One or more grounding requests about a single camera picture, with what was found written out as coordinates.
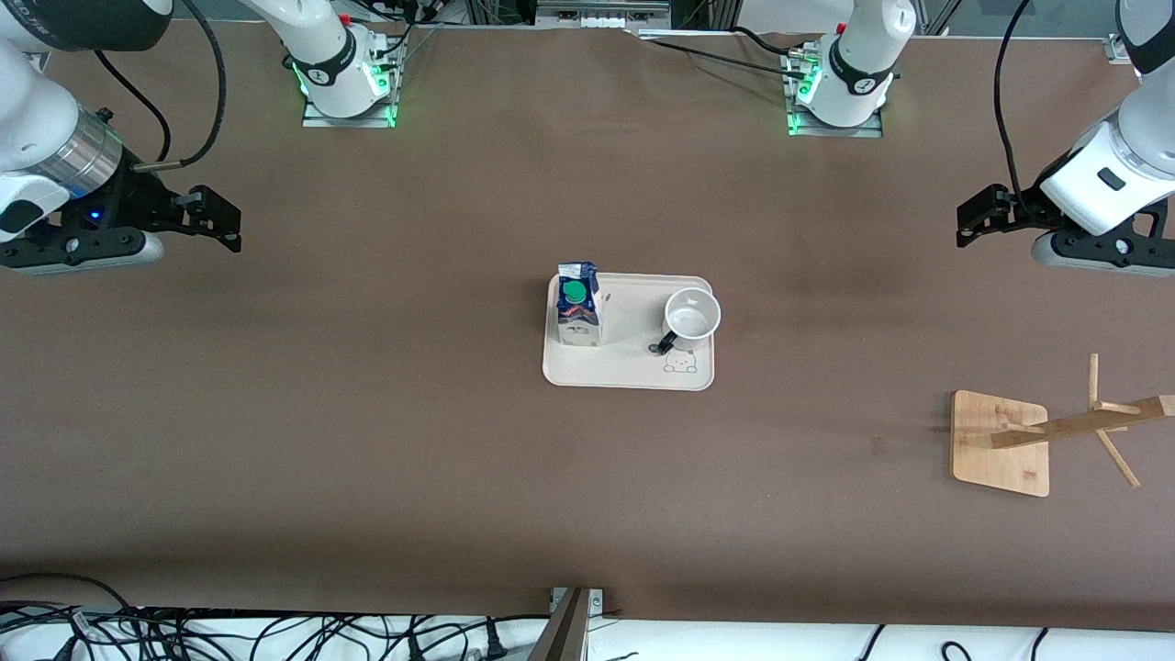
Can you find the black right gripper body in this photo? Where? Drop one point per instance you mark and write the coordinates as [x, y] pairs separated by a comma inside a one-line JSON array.
[[136, 204]]

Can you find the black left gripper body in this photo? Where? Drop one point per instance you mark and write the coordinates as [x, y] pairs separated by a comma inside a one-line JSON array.
[[1026, 208]]

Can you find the blue milk carton green cap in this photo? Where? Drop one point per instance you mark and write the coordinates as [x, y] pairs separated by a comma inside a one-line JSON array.
[[578, 317]]

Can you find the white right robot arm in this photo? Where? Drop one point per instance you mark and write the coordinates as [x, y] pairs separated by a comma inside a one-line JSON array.
[[37, 110]]

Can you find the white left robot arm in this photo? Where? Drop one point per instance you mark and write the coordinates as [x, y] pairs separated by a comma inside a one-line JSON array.
[[863, 55]]

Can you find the metal base plate left arm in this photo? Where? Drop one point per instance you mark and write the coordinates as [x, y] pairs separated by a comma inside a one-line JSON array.
[[867, 131]]

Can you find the metal base plate right arm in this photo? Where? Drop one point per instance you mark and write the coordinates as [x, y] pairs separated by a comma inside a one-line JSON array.
[[317, 121]]

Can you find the wooden cup rack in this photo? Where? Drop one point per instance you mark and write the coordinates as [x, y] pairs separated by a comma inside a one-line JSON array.
[[1001, 450]]

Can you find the aluminium corner profile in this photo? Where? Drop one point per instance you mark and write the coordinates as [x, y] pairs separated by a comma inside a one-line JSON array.
[[1118, 48]]

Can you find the cream rabbit print tray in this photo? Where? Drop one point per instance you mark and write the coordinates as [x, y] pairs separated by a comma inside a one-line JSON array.
[[633, 358]]

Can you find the grey metal rail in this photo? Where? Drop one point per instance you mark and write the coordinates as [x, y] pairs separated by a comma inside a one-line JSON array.
[[601, 14]]

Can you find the metal corner bracket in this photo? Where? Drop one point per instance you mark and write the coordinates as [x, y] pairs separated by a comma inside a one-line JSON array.
[[597, 601]]

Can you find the aluminium frame post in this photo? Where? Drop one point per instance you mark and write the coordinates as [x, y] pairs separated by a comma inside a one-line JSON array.
[[565, 633]]

